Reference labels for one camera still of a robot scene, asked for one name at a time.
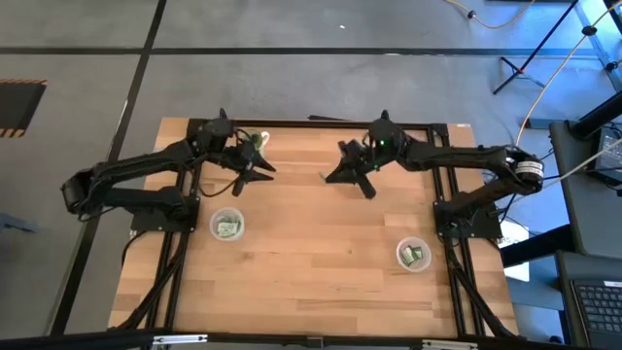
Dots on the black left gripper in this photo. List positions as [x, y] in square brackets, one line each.
[243, 160]

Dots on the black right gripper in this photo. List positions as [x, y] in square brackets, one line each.
[369, 158]

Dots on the pale green stevia sweetener packet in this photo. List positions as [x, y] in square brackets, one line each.
[321, 175]
[406, 257]

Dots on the banknotes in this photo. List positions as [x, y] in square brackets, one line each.
[227, 229]

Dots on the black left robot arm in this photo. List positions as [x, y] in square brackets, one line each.
[146, 160]

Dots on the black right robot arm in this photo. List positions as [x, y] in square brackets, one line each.
[461, 155]

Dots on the clear plastic deli cup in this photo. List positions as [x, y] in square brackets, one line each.
[214, 216]
[426, 260]

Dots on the white paper sheet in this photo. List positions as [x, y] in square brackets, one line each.
[517, 272]

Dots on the black metal floor stand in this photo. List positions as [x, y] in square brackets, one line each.
[534, 47]

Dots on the dark grey desk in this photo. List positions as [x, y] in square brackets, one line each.
[583, 214]

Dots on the black hazard-striped floor mat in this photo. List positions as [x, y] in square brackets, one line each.
[19, 104]

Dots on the black electronic box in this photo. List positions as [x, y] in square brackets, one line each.
[610, 155]

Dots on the black laptop keyboard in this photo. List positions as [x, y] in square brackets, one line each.
[600, 306]

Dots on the black aluminium table frame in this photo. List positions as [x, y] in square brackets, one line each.
[316, 124]

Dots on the silver aluminium bracket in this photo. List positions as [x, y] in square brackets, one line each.
[180, 339]
[449, 345]

